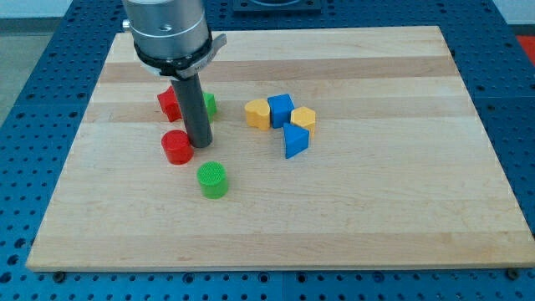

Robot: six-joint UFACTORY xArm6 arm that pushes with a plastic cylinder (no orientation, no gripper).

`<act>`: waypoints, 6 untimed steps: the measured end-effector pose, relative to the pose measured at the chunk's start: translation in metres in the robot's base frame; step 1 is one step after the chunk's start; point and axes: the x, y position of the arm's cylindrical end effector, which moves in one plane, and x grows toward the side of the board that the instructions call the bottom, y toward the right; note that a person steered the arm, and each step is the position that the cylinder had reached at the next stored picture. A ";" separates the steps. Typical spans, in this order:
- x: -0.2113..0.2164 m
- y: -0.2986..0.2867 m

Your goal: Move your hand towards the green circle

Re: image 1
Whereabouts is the blue triangle block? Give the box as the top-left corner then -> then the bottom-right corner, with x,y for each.
283,123 -> 309,159

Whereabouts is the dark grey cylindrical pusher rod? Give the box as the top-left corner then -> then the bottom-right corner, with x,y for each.
171,75 -> 212,148

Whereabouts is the red star block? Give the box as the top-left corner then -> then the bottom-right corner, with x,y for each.
157,86 -> 182,122

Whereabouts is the red cylinder block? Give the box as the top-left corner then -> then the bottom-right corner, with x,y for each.
161,130 -> 194,165

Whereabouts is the green cylinder block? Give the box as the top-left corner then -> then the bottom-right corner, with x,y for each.
196,161 -> 228,199

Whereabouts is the yellow hexagon block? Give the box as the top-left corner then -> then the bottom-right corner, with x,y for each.
290,106 -> 316,138

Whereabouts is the wooden board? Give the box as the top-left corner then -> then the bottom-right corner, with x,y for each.
27,26 -> 534,272

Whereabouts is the green block behind rod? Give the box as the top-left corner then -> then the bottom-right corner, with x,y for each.
203,92 -> 217,123

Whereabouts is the black clamp ring with tab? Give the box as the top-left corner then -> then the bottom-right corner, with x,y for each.
132,33 -> 228,82

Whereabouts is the blue cube block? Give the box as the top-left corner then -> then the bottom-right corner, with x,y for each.
267,94 -> 294,129

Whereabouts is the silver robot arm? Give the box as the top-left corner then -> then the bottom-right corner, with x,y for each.
123,0 -> 211,59

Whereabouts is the yellow heart block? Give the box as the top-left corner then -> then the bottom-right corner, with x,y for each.
244,99 -> 271,130

